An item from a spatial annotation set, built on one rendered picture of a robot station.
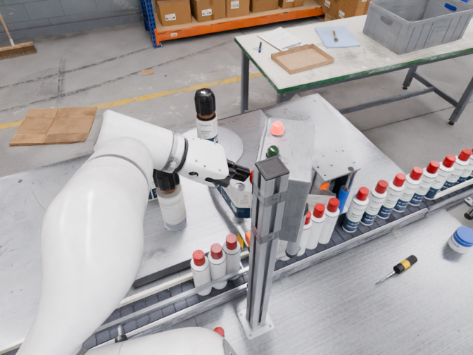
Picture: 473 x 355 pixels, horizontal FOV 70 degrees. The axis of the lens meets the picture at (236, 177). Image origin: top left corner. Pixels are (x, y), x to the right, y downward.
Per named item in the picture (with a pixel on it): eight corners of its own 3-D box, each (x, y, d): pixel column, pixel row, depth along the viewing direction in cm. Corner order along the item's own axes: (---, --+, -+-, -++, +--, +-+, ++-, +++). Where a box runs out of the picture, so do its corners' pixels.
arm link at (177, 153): (174, 151, 64) (188, 156, 65) (172, 122, 70) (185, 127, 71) (157, 179, 68) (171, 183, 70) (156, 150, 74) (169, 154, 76)
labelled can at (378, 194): (367, 213, 127) (383, 175, 112) (376, 223, 124) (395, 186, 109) (355, 218, 126) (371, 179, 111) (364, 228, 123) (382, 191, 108)
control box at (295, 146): (302, 184, 83) (314, 121, 69) (296, 243, 71) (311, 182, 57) (260, 178, 84) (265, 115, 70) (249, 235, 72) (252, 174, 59)
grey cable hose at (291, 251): (293, 246, 95) (304, 198, 80) (300, 256, 93) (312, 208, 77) (282, 250, 94) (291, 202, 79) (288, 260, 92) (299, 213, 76)
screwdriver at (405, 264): (409, 256, 120) (412, 252, 118) (416, 263, 119) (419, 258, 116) (369, 284, 113) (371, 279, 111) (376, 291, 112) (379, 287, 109)
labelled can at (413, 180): (398, 200, 131) (419, 162, 117) (407, 210, 128) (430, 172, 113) (387, 204, 130) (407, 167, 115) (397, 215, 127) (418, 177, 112)
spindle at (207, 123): (214, 138, 155) (210, 82, 134) (222, 151, 149) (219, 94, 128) (196, 144, 152) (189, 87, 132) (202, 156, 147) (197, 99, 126)
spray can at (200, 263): (212, 279, 109) (207, 245, 94) (212, 296, 105) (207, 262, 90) (196, 280, 109) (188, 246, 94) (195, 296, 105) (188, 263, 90)
